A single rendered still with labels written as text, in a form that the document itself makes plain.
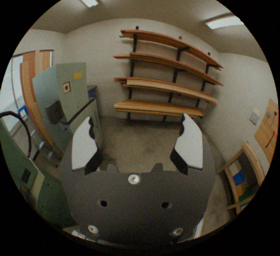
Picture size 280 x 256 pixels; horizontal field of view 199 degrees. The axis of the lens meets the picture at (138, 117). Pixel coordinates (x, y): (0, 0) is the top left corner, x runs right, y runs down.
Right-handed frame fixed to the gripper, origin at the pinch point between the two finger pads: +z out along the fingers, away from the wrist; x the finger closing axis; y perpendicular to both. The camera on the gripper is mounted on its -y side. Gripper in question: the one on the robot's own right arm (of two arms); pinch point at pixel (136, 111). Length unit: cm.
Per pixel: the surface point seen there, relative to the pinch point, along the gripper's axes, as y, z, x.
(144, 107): 65, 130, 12
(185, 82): 17, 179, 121
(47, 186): 41, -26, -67
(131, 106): 61, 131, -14
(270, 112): -13, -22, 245
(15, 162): 12, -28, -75
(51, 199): 50, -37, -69
